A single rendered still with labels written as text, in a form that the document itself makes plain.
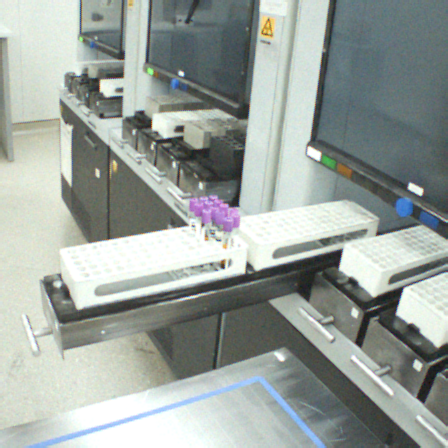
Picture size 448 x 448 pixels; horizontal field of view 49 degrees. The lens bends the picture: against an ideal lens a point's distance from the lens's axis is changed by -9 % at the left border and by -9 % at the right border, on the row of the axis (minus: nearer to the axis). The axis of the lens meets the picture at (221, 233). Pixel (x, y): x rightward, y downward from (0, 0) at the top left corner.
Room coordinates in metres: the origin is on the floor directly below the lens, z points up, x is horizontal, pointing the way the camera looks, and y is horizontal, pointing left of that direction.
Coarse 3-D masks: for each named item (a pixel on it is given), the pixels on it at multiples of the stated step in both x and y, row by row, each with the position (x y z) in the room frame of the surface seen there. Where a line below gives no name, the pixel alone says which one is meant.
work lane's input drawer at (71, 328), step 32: (320, 256) 0.84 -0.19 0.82; (64, 288) 0.64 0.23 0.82; (192, 288) 0.70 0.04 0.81; (224, 288) 0.73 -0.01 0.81; (256, 288) 0.76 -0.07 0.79; (288, 288) 0.79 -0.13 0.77; (64, 320) 0.59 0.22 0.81; (96, 320) 0.60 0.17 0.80; (128, 320) 0.63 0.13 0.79; (160, 320) 0.66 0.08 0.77; (192, 320) 0.69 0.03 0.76; (32, 352) 0.57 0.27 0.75
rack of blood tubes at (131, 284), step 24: (120, 240) 0.74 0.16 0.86; (144, 240) 0.76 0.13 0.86; (168, 240) 0.77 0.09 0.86; (192, 240) 0.77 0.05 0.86; (240, 240) 0.78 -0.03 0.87; (72, 264) 0.65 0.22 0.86; (96, 264) 0.66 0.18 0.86; (120, 264) 0.67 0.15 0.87; (144, 264) 0.69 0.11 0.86; (168, 264) 0.69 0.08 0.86; (192, 264) 0.71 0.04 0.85; (216, 264) 0.76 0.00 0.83; (240, 264) 0.76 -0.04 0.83; (72, 288) 0.62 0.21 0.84; (96, 288) 0.68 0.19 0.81; (120, 288) 0.69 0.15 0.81; (144, 288) 0.67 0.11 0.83; (168, 288) 0.69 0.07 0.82
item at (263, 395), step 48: (192, 384) 0.48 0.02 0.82; (240, 384) 0.48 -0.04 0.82; (288, 384) 0.49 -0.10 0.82; (0, 432) 0.35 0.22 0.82; (48, 432) 0.36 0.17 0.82; (96, 432) 0.38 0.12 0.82; (144, 432) 0.39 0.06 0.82; (192, 432) 0.39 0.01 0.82; (240, 432) 0.40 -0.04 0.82; (288, 432) 0.41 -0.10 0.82; (336, 432) 0.41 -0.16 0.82
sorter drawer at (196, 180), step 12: (180, 168) 1.27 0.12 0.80; (192, 168) 1.23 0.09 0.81; (204, 168) 1.22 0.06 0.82; (180, 180) 1.27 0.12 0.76; (192, 180) 1.21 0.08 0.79; (204, 180) 1.17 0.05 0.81; (216, 180) 1.19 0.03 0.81; (228, 180) 1.20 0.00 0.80; (240, 180) 1.21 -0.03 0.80; (168, 192) 1.22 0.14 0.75; (192, 192) 1.21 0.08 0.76; (204, 192) 1.16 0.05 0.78; (216, 192) 1.18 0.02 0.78; (228, 192) 1.19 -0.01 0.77
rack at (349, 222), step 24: (264, 216) 0.89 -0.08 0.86; (288, 216) 0.90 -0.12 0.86; (312, 216) 0.91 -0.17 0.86; (336, 216) 0.92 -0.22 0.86; (360, 216) 0.94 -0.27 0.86; (264, 240) 0.80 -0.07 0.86; (288, 240) 0.81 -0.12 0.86; (312, 240) 0.84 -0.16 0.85; (336, 240) 0.89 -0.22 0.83; (264, 264) 0.78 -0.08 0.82
